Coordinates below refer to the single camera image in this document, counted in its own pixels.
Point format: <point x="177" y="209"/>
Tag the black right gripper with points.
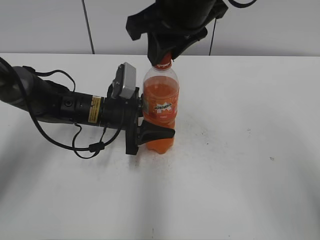
<point x="164" y="19"/>

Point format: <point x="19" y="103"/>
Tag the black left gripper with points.
<point x="122" y="114"/>

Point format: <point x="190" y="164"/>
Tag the orange bottle cap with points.
<point x="165" y="63"/>

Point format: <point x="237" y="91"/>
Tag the orange Mirinda soda bottle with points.
<point x="161" y="87"/>

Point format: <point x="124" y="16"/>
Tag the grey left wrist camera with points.
<point x="124" y="84"/>

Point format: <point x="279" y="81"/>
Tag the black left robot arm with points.
<point x="46" y="101"/>

